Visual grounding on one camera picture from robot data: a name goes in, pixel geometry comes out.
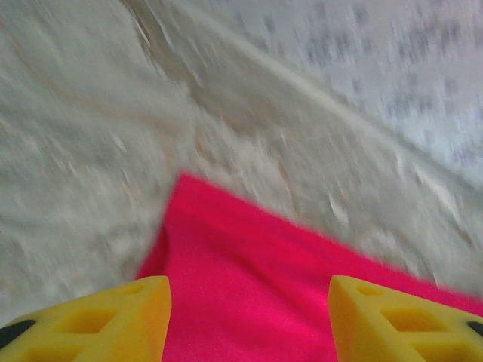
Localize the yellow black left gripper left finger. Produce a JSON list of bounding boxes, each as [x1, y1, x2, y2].
[[0, 275, 174, 362]]

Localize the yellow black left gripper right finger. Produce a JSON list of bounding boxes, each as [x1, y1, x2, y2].
[[326, 274, 483, 362]]

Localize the red t-shirt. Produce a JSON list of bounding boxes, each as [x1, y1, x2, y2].
[[134, 171, 483, 362]]

